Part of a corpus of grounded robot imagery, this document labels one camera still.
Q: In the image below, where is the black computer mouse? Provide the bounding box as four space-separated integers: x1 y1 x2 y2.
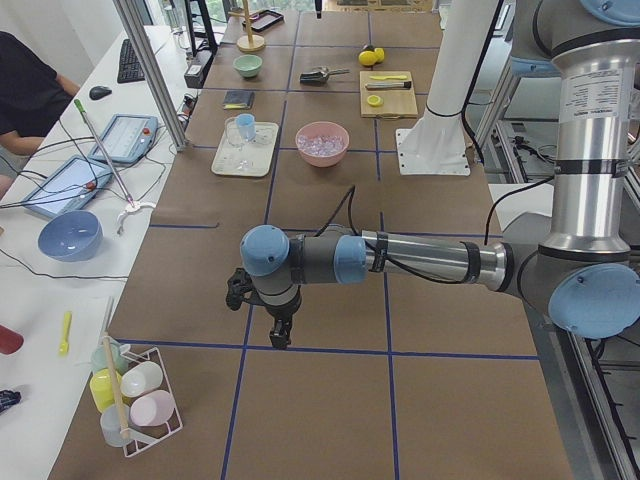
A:
89 86 112 100

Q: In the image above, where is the person in black shirt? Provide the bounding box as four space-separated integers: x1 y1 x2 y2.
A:
0 29 82 199

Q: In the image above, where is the white cup in rack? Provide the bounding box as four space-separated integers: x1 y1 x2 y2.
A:
120 361 164 398

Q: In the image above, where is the aluminium frame post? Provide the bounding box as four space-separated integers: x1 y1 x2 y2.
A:
113 0 187 152

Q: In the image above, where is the stainless steel ice scoop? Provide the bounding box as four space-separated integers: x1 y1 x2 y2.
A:
299 67 350 85

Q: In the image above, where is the blue bowl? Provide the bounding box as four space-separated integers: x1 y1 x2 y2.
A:
38 210 103 262

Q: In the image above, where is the white wire cup rack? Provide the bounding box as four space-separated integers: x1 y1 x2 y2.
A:
97 296 185 460

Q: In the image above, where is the dark tray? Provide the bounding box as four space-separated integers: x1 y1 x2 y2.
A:
249 10 284 32

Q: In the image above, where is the steel muddler rod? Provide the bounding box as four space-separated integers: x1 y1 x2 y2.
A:
364 81 412 91

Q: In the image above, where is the blue plastic cup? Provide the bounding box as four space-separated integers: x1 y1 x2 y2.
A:
235 113 256 142

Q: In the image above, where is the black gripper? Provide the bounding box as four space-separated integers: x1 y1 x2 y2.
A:
264 298 302 350

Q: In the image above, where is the yellow plastic spoon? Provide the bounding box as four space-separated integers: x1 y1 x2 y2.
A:
58 311 73 356

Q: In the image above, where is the lemon slice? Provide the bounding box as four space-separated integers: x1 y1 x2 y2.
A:
366 94 384 108

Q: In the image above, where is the pink cup in rack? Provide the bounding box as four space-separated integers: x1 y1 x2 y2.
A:
130 390 176 426

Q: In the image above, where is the yellow plastic knife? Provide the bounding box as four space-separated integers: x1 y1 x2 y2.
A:
369 75 408 81

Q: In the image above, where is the wooden cutting board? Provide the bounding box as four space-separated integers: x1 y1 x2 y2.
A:
360 70 418 118

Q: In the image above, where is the yellow lemon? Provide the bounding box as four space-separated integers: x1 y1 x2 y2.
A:
374 47 385 63
358 50 378 67

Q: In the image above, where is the wooden cup stand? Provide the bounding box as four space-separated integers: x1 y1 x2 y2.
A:
229 0 266 53

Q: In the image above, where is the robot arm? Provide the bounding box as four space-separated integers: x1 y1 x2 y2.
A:
226 1 639 349
424 0 503 134

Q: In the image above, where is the yellow cup in rack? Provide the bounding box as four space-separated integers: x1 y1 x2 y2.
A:
89 368 115 413

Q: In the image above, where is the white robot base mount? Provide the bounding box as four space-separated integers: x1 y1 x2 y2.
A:
395 125 471 176

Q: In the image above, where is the grey folded cloth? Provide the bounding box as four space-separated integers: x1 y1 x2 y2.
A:
222 90 255 110

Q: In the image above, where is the pile of clear ice cubes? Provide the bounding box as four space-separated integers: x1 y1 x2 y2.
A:
296 135 346 157

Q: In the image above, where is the teach pendant tablet far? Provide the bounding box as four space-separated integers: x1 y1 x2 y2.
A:
101 114 159 166

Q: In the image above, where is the pink bowl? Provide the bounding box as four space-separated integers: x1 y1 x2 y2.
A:
295 121 350 167

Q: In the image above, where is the white chair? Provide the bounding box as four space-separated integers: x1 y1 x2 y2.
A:
495 183 554 230

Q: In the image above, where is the teach pendant tablet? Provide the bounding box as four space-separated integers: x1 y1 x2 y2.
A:
21 155 113 218
101 114 159 166

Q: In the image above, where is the clear wine glass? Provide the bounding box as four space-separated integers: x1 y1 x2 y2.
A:
225 115 251 171

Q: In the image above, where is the black keyboard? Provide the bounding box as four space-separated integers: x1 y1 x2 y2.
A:
117 38 145 84

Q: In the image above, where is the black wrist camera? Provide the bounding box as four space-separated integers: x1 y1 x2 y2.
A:
225 268 260 311

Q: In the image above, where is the teach pendant tablet near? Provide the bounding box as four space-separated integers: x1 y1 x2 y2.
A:
21 155 113 218

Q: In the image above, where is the green bowl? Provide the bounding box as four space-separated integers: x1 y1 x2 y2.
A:
233 54 263 79

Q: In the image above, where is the cream bear serving tray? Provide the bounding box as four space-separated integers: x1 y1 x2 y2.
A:
211 122 279 178

